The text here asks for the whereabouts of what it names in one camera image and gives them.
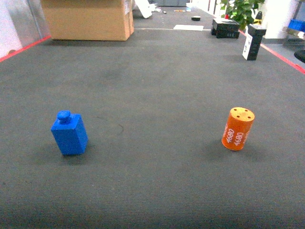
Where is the blue block part with knob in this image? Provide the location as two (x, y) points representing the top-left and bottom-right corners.
(51, 110), (88, 156)

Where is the orange cylinder cap 4680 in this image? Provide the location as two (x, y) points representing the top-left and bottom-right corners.
(222, 107), (255, 151)

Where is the white flat board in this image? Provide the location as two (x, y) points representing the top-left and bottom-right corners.
(173, 24), (204, 31)

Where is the small black round device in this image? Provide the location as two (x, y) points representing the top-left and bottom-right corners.
(191, 16), (201, 21)

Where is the black flat boxes stack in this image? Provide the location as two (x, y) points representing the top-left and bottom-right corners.
(211, 18), (240, 39)

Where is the large cardboard box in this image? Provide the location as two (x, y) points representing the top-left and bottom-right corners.
(41, 0), (134, 41)

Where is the upright black white box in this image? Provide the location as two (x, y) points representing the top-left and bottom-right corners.
(243, 24), (266, 61)

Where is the green potted plant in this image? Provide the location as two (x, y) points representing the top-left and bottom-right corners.
(219, 0), (265, 30)

